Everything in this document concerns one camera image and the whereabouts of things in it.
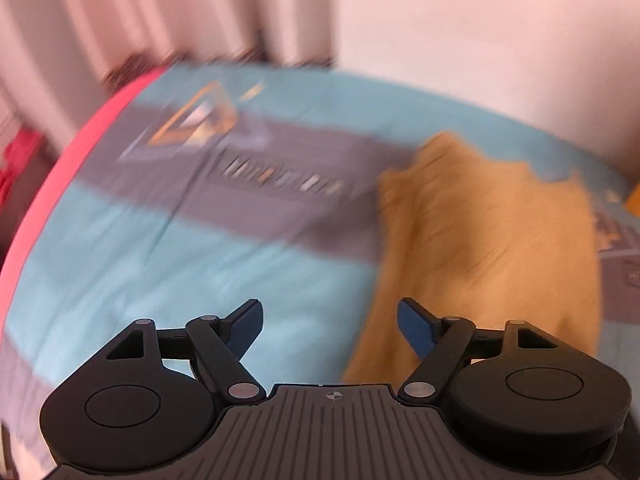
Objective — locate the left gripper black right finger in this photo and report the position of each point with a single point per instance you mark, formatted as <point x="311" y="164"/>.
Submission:
<point x="517" y="397"/>

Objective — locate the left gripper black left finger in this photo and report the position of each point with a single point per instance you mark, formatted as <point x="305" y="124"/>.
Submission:
<point x="151" y="396"/>

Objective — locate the mustard cable-knit sweater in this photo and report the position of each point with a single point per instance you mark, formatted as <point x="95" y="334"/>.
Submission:
<point x="468" y="236"/>

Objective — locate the blue grey printed bedsheet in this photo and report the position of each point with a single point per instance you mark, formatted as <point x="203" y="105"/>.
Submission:
<point x="222" y="183"/>

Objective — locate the pink mattress edge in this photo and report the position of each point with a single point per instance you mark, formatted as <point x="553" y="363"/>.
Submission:
<point x="58" y="180"/>

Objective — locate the pale pink curtain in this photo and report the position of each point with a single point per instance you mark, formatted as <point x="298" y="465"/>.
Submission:
<point x="62" y="59"/>

